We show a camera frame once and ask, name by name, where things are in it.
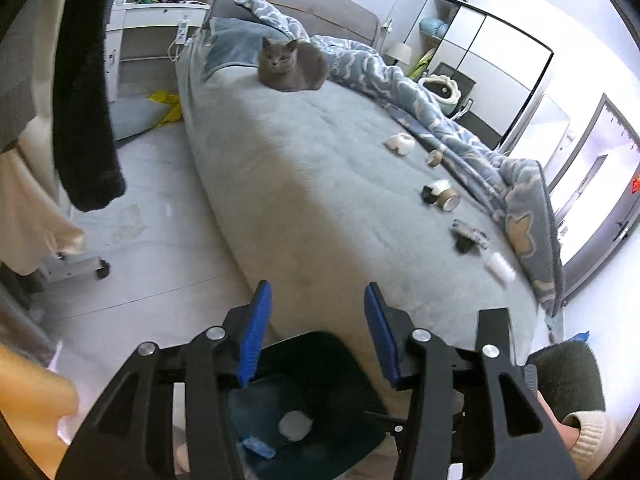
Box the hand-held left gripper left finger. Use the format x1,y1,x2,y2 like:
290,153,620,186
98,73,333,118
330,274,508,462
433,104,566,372
55,280,274,480

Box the white wheeled rack base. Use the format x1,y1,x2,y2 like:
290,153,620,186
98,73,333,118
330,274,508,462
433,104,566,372
37,252,111,281

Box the light blue floor cushion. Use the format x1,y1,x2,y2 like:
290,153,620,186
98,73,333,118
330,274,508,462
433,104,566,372
107,96,176,141

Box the dark teal trash bin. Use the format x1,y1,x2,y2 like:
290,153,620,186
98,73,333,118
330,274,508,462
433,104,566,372
222,330,401,480

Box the grey cat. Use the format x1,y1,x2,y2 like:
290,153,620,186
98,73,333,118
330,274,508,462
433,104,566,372
257,36,330,93

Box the bedside lamp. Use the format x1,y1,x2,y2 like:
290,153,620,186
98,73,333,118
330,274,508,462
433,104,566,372
385,41,414,67

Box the grey hanging garment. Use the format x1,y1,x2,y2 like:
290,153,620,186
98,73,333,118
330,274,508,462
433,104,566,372
0,10,56,153

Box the white paper cup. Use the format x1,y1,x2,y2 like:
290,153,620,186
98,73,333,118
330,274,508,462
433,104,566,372
484,252,517,283

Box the white dressing table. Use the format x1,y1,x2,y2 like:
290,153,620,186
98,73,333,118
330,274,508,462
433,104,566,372
102,0,211,103

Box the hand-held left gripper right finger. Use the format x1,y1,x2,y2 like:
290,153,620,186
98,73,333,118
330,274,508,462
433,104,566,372
364,282,581,480

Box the glass balcony door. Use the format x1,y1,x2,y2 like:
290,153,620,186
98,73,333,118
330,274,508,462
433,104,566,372
545,92,640,301

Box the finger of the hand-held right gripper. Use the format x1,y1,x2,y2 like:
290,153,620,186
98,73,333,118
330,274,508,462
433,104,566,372
477,308,511,348

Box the white wardrobe with black frame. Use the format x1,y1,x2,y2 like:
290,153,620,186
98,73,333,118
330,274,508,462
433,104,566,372
402,0,556,151

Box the cream crumpled tissue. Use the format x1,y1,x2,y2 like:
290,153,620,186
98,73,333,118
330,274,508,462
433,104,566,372
383,132,416,156

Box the blue wrapper scrap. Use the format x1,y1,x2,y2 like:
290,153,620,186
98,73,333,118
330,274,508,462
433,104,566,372
241,437,277,460

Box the blue patterned blanket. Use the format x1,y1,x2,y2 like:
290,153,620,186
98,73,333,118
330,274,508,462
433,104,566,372
235,0,566,318

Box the yellow plastic bag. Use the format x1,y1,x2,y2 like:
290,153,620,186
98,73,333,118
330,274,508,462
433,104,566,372
150,90,183,126

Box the grey bed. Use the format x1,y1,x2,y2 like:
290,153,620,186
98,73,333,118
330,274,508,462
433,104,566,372
175,0,568,411

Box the black hanging garment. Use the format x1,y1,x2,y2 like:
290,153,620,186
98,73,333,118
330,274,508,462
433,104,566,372
52,0,126,213

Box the dark fuzzy cloth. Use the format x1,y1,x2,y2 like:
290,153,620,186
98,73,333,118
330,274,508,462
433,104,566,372
527,341,607,417

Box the white cat basket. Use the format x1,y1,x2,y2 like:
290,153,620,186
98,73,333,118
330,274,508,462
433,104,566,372
417,74,461,116

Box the person's right forearm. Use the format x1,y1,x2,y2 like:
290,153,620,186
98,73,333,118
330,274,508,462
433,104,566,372
542,400,621,478

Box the beige hanging garment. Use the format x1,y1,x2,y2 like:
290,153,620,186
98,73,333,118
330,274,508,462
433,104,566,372
0,0,86,276

